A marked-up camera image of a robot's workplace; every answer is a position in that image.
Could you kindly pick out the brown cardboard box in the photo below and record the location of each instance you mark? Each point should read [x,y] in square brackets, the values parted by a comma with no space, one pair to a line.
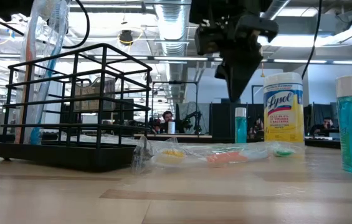
[87,96]

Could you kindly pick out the blue white toothbrush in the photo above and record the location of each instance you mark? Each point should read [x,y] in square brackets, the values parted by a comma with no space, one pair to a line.
[35,137]

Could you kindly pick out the dark background table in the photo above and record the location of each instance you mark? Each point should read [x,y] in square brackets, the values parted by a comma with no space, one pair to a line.
[191,137]

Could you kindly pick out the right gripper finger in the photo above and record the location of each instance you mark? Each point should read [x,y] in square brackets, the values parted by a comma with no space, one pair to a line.
[241,74]
[220,72]

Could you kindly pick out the black desk monitor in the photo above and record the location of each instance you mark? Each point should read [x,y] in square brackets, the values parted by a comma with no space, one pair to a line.
[319,112]

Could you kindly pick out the green white toothbrush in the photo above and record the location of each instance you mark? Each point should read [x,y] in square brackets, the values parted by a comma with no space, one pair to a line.
[283,152]

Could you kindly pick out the white cup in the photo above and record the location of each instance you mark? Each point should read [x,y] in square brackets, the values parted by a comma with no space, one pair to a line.
[171,127]

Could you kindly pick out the silver spiral ventilation duct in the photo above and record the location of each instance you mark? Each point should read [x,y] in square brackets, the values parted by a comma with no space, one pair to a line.
[172,25]

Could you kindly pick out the dark background desk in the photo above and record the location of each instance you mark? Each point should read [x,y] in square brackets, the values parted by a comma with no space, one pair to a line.
[322,143]

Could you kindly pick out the black partition panel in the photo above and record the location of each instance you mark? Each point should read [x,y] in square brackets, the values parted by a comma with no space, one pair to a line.
[222,121]

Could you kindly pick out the person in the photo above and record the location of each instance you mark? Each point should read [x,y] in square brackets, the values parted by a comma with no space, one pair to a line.
[167,117]
[258,124]
[326,123]

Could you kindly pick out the yellow Lysol wipes canister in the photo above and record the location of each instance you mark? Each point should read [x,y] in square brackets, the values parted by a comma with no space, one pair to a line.
[283,118]

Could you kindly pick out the black background robot arm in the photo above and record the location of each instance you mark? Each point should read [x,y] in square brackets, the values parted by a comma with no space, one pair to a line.
[196,119]

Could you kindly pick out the thin black gantry frame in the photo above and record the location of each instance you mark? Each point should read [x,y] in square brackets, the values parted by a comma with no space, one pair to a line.
[175,82]

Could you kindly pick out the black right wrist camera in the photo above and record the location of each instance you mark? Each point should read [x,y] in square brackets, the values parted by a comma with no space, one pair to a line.
[208,42]

